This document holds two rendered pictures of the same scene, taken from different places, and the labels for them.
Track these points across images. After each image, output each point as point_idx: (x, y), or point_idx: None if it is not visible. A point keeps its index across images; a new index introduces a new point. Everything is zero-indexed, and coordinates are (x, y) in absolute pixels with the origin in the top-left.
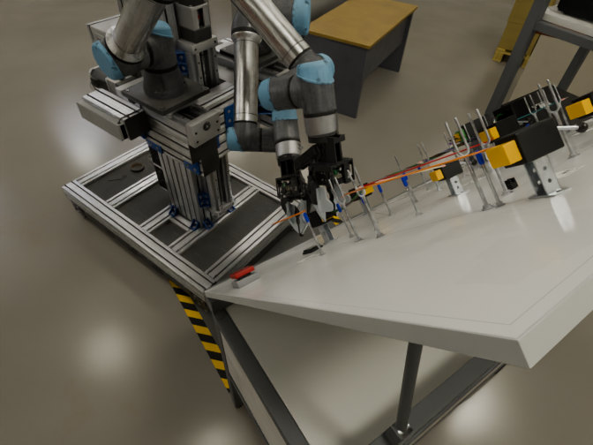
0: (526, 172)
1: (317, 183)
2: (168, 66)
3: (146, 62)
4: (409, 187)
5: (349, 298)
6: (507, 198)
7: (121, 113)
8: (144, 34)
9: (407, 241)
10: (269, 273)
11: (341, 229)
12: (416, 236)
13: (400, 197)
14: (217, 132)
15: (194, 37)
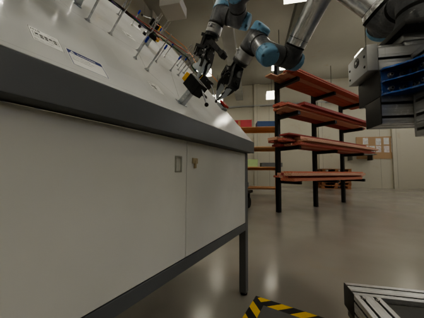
0: (129, 26)
1: (209, 61)
2: (396, 13)
3: (383, 18)
4: (151, 62)
5: (182, 61)
6: None
7: None
8: (344, 4)
9: (172, 57)
10: (214, 101)
11: (197, 102)
12: (170, 55)
13: (148, 87)
14: (363, 70)
15: None
